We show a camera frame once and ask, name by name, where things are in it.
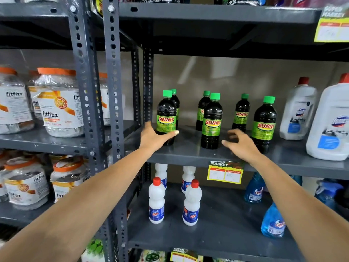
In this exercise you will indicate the person's left hand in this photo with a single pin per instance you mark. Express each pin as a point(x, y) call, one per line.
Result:
point(151, 139)

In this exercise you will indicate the person's right hand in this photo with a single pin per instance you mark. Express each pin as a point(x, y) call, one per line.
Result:
point(245, 148)

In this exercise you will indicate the person's right thumb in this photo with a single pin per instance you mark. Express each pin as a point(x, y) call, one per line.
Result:
point(229, 144)

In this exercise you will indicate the person's left thumb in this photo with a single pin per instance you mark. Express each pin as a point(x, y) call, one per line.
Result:
point(170, 134)

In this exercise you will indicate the dark cleaner bottle green cap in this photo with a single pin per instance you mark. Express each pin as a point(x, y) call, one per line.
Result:
point(166, 111)

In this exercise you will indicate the person's left forearm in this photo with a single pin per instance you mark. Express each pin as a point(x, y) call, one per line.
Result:
point(81, 204)

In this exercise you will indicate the person's right forearm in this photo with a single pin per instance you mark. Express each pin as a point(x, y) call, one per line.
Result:
point(300, 210)

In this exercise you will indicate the grey slotted metal shelving unit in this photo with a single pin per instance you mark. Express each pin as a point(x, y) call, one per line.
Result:
point(190, 155)
point(84, 65)

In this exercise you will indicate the row of dark green-capped bottles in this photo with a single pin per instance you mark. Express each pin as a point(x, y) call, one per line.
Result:
point(211, 120)

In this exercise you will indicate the yellow shelf price tag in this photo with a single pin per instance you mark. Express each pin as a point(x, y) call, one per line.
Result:
point(225, 174)
point(182, 255)
point(332, 27)

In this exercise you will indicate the white bottle red cap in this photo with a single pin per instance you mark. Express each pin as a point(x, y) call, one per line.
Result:
point(162, 173)
point(156, 201)
point(187, 177)
point(191, 204)

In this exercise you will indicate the blue spray cleaner bottle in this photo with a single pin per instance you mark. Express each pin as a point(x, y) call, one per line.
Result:
point(296, 179)
point(327, 192)
point(272, 223)
point(254, 189)

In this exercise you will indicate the clear plastic jar orange lid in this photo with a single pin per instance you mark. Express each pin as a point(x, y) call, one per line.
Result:
point(2, 185)
point(26, 185)
point(61, 106)
point(13, 103)
point(68, 177)
point(34, 103)
point(58, 157)
point(104, 100)

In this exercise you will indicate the large white jug red cap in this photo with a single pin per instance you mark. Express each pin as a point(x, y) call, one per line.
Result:
point(331, 125)
point(298, 111)

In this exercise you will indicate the white green printed packet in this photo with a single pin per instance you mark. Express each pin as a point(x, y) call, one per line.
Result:
point(152, 256)

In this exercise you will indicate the dark spray bottle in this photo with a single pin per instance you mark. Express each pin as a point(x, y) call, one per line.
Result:
point(343, 201)

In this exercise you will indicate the green capped bottles pack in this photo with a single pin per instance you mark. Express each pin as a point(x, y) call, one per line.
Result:
point(94, 249)

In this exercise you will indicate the yellow green pouch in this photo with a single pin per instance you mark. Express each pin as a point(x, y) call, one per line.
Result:
point(98, 5)

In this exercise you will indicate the pink purple pouch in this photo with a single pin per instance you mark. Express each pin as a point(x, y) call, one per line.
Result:
point(305, 1)

